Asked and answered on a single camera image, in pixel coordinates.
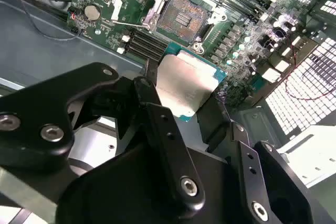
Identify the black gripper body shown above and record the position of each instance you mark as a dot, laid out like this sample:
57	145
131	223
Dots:
118	190

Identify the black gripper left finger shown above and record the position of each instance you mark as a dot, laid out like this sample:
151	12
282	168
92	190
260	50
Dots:
39	98

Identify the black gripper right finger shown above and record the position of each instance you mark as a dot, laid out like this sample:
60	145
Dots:
273	166

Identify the silver green CPU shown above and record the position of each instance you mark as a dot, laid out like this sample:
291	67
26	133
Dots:
189	85

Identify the metal socket cover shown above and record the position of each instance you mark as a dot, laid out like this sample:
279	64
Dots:
121	1

